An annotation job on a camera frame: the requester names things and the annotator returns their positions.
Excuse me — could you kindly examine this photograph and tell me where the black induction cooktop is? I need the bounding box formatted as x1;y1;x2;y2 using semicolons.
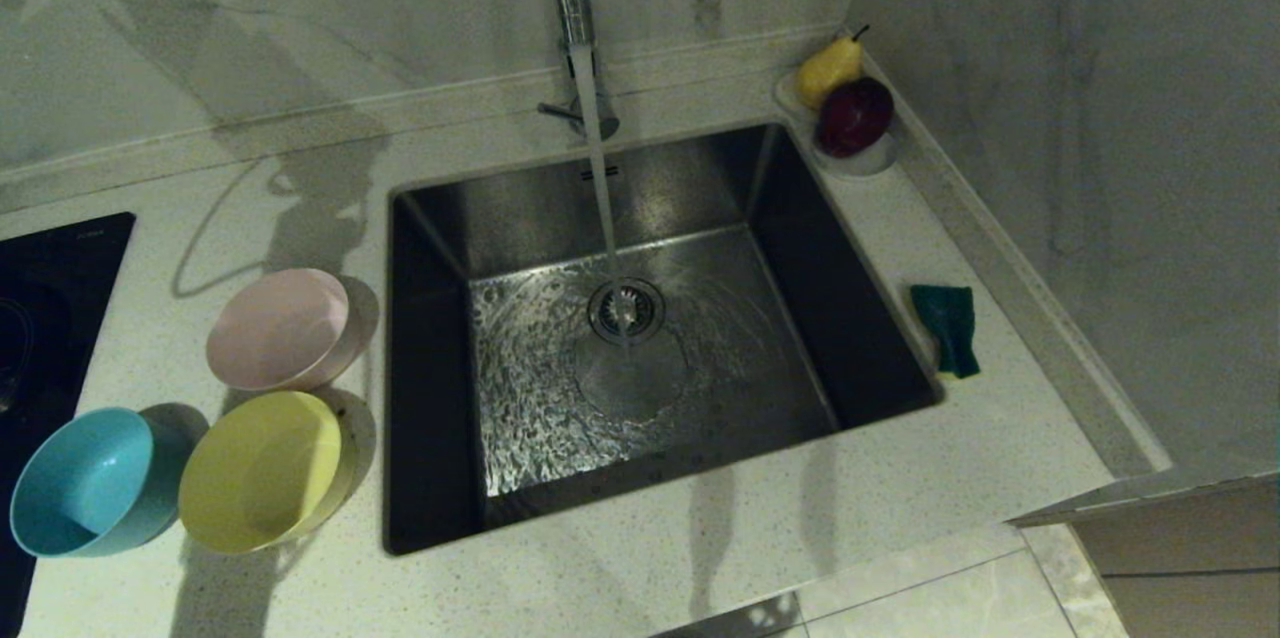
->
0;212;136;638

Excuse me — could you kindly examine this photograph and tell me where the round metal drain strainer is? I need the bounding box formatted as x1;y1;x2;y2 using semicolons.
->
588;278;667;347

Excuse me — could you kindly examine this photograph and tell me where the pink plastic bowl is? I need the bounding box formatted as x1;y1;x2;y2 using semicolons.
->
206;268;363;392

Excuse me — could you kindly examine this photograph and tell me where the blue plastic bowl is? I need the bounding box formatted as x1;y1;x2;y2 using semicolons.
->
10;407;191;559

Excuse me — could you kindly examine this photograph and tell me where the yellow green sponge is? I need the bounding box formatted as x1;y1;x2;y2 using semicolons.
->
908;283;981;379

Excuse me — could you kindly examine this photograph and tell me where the small white dish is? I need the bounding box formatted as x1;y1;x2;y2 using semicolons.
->
773;68;899;179

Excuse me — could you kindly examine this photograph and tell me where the yellow pear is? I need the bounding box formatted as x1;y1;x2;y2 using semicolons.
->
795;24;869;111

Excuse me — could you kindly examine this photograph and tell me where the stainless steel sink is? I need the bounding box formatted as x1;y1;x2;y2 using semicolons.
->
383;123;943;556

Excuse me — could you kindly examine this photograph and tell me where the yellow plastic bowl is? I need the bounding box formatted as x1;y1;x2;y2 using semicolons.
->
179;391;357;555

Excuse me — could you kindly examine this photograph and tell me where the dark red apple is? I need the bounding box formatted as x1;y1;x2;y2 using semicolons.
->
815;76;895;159

